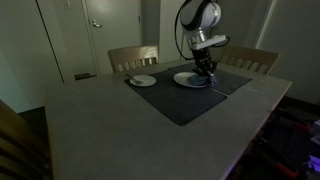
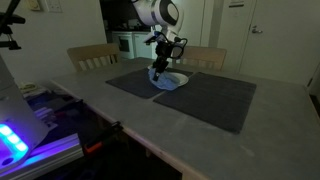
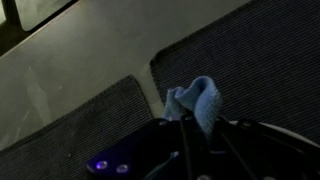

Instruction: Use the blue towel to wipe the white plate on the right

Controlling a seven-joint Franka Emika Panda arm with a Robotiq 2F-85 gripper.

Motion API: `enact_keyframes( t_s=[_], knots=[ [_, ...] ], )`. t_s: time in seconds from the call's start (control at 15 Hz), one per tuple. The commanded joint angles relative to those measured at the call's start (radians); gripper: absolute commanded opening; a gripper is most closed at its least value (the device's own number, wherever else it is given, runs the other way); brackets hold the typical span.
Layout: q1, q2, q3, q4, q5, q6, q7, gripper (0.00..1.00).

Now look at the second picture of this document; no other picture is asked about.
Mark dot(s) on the aluminium frame rail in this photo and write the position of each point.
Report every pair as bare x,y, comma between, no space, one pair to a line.
50,153

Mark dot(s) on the white light switch plate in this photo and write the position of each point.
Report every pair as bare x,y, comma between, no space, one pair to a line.
53,5

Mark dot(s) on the white kitchen cabinet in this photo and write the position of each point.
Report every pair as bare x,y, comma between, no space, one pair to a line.
142,46

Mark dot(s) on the white kitchen oven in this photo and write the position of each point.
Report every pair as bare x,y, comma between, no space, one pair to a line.
124,43

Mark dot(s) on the large white plate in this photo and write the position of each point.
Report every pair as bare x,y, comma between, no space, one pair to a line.
183,79

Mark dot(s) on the white door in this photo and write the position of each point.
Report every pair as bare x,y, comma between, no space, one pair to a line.
283,40

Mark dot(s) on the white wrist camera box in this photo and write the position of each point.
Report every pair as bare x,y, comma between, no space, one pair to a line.
151,37

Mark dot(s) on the black camera on mount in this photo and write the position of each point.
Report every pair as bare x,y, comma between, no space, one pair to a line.
8,19

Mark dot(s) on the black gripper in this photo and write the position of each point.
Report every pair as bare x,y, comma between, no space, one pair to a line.
163,53

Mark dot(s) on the beige wall thermostat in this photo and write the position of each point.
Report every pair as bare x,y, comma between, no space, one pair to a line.
33,4

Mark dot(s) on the blue towel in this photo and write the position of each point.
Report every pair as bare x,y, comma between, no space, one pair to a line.
166,81

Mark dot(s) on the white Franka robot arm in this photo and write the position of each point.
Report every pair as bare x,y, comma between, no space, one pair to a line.
166,13

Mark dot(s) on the wooden slat-back chair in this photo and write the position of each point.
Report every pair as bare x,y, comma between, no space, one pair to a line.
206,55
93,51

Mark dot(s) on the dark placemat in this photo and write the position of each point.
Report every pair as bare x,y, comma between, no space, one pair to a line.
130,83
210,100

